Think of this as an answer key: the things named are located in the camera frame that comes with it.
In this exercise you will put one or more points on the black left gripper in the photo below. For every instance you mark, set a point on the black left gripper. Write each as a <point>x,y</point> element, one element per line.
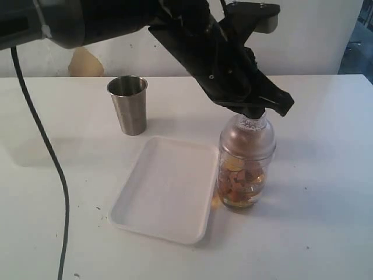
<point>214,54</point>

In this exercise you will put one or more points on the clear plastic shaker lid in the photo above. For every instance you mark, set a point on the clear plastic shaker lid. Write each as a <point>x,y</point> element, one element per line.
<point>247,138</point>

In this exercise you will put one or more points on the clear plastic shaker cup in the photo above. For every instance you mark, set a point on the clear plastic shaker cup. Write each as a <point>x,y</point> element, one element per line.
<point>244,183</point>

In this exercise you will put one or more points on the stainless steel cup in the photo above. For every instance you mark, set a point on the stainless steel cup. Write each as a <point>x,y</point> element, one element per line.
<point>128,94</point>

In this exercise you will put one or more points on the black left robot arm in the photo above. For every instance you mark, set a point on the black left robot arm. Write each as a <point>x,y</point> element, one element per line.
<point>72,24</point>

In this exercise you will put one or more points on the brown coins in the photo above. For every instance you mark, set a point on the brown coins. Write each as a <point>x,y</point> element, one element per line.
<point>242,183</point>

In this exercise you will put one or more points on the white rectangular tray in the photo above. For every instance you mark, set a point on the white rectangular tray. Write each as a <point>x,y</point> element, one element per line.
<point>168,192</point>

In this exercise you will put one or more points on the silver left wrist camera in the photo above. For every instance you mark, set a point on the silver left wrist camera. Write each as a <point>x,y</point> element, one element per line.
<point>266,23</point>

